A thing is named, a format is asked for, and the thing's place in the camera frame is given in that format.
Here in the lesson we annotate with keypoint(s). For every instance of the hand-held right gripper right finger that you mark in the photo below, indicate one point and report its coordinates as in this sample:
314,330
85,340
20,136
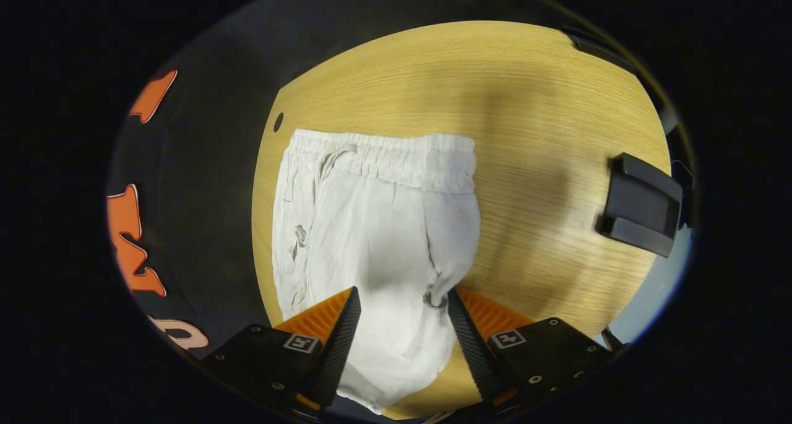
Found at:
473,350

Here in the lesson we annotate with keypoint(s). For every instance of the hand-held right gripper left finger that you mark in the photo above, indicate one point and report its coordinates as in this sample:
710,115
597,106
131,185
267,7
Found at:
340,350

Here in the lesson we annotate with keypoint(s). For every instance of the white jeans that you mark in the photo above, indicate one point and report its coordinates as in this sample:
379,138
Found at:
377,226

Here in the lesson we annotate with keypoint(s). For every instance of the black plastic block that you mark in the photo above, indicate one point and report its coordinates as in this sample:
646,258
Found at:
643,204

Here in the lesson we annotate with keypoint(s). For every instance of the black flat bracket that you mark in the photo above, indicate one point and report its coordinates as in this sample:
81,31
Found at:
603,49

